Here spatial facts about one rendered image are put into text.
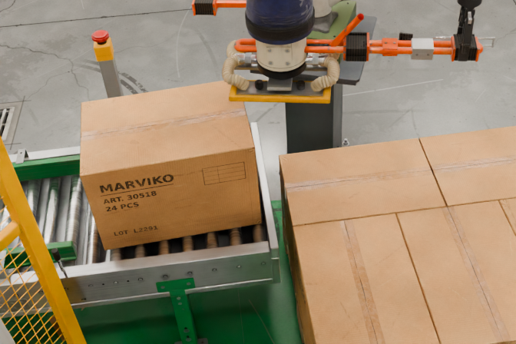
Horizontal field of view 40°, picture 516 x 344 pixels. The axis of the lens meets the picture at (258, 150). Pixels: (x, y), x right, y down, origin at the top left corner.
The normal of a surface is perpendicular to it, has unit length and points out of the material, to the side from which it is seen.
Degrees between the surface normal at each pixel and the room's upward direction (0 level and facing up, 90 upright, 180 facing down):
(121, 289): 90
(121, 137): 0
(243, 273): 90
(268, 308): 0
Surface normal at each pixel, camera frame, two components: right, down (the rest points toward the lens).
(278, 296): -0.06, -0.73
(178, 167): 0.17, 0.66
